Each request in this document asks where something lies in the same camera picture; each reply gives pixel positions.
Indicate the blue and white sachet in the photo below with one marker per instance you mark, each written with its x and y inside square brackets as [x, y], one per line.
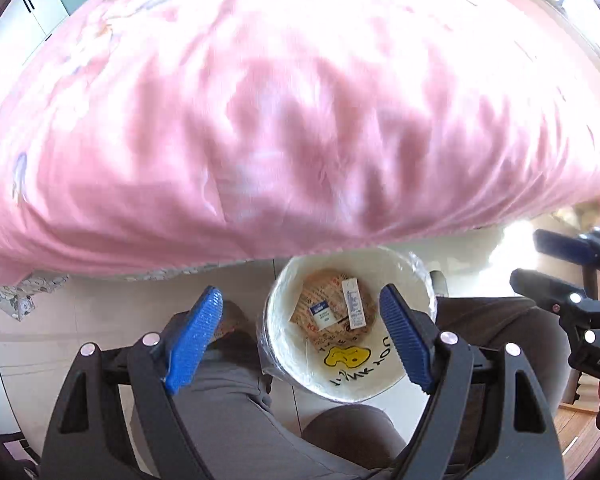
[321, 314]

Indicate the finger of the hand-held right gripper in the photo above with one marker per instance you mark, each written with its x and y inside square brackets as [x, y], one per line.
[562, 245]
[540, 285]

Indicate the white wardrobe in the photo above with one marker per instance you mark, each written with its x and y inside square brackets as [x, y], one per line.
[25, 15]

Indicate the person's right leg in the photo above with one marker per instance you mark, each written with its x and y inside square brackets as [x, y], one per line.
[505, 325]

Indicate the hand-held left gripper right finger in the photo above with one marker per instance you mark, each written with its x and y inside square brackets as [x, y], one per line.
[405, 340]

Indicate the pink floral bedsheet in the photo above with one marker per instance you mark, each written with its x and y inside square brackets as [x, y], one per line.
[280, 110]

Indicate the brown slipper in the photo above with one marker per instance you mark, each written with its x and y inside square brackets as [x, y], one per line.
[232, 317]

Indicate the long white sachet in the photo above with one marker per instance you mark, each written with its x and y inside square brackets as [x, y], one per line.
[353, 302]

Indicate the person's leg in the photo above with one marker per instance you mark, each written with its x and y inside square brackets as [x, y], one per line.
[240, 410]
[505, 325]

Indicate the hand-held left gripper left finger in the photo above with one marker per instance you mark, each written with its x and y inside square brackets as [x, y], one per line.
[195, 335]

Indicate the floral mattress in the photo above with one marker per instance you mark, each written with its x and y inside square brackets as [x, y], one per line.
[15, 292]

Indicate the person's left leg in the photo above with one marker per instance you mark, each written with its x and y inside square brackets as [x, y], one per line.
[240, 410]

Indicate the white round trash bin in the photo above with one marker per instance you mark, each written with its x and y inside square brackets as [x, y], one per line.
[290, 310]

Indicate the brown printed wrapper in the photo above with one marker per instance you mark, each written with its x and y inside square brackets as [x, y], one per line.
[325, 285]

